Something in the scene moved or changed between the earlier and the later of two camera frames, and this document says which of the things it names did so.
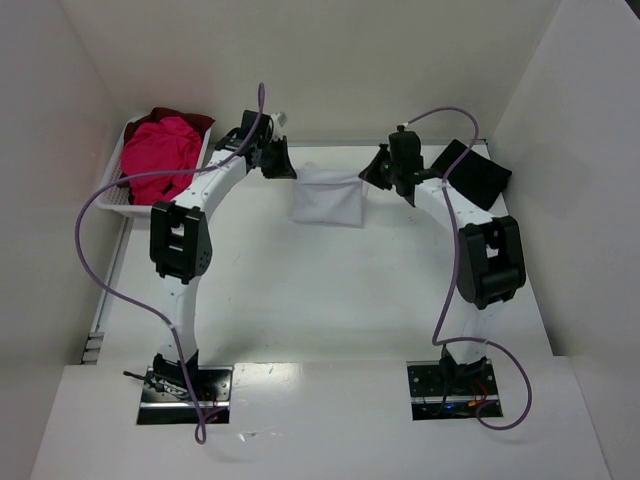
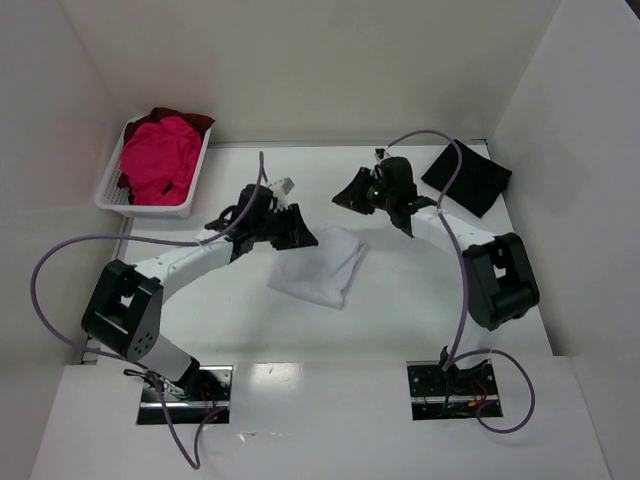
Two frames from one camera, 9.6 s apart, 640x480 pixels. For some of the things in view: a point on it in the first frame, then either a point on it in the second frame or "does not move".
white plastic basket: (112, 197) does not move
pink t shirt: (166, 145) does not move
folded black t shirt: (472, 175) does not move
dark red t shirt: (196, 120) does not move
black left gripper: (273, 157) to (282, 226)
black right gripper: (382, 167) to (370, 189)
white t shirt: (328, 196) to (321, 272)
